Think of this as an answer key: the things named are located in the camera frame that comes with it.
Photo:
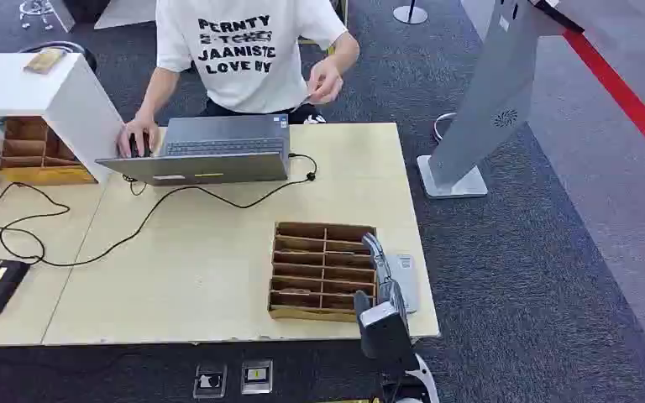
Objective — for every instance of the person's right hand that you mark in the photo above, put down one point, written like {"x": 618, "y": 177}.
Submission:
{"x": 133, "y": 130}

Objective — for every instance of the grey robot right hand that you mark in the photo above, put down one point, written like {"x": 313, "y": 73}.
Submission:
{"x": 383, "y": 261}

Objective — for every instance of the person's left hand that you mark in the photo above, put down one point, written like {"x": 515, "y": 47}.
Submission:
{"x": 325, "y": 80}

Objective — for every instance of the black computer mouse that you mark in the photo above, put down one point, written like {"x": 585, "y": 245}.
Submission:
{"x": 136, "y": 147}

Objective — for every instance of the grey plastic card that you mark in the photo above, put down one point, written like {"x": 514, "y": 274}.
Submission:
{"x": 406, "y": 278}

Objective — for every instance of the wooden card box with dividers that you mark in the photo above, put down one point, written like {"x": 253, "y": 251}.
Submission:
{"x": 322, "y": 272}

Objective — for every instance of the white desk shelf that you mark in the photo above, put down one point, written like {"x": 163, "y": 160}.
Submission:
{"x": 72, "y": 105}

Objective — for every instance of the person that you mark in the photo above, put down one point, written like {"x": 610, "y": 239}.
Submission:
{"x": 244, "y": 55}

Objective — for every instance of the grey laptop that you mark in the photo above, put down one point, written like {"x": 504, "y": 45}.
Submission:
{"x": 222, "y": 147}

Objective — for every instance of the black round chair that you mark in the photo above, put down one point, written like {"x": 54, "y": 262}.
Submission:
{"x": 86, "y": 53}

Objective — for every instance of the brown card in slot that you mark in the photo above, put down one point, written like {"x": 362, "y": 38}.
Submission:
{"x": 296, "y": 291}

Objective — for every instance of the wooden box with yellow base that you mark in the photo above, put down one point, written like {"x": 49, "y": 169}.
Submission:
{"x": 39, "y": 161}

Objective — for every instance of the stanchion round base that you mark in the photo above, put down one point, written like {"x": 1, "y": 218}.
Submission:
{"x": 410, "y": 14}

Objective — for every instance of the small wooden card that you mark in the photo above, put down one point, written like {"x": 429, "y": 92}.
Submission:
{"x": 45, "y": 60}

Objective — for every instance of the round metal floor base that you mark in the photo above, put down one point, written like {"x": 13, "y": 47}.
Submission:
{"x": 436, "y": 125}

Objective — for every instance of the chrome chair base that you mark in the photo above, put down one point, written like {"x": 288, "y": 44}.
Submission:
{"x": 36, "y": 10}

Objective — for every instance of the grey floor kiosk stand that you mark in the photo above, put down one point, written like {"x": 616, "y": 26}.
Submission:
{"x": 489, "y": 94}

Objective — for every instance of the floor socket with yellow label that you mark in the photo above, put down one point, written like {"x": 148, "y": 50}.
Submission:
{"x": 257, "y": 377}

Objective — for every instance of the floor socket with black plug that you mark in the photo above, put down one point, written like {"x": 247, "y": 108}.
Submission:
{"x": 210, "y": 381}

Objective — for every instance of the red barrier belt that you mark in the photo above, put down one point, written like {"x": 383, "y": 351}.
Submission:
{"x": 628, "y": 103}

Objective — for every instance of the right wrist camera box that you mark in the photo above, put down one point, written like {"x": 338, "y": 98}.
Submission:
{"x": 386, "y": 339}

